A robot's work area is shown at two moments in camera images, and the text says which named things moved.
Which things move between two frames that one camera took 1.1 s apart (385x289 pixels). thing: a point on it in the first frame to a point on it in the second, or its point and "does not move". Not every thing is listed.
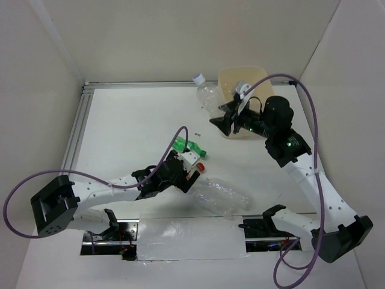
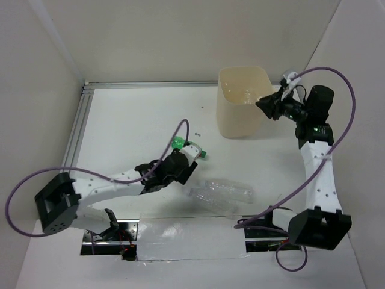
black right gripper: [224, 123] to [268, 105]
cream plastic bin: [228, 78] does not move
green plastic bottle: [179, 143] does not move
